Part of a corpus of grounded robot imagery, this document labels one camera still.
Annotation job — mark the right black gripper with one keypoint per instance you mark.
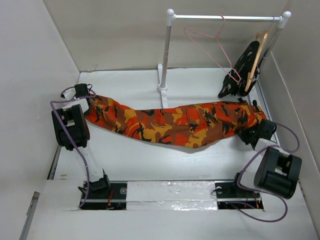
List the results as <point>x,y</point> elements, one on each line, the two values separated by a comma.
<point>243,133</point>

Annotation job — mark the orange camouflage trousers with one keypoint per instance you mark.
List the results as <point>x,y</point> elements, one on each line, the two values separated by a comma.
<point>192,126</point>

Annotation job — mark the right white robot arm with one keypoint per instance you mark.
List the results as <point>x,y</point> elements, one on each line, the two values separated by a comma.
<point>279,170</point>

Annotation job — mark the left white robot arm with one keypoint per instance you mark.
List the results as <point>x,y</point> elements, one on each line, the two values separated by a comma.
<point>72,132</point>

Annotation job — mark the wooden clothes hanger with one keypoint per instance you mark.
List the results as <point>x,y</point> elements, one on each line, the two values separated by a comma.
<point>263,36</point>

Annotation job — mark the black white patterned garment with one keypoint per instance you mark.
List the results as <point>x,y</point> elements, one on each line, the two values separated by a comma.
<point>235,81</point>

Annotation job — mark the white metal clothes rack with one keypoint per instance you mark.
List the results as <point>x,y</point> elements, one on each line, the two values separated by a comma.
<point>171,17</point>

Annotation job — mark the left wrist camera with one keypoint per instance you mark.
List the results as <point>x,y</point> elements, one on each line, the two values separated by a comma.
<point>68,94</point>

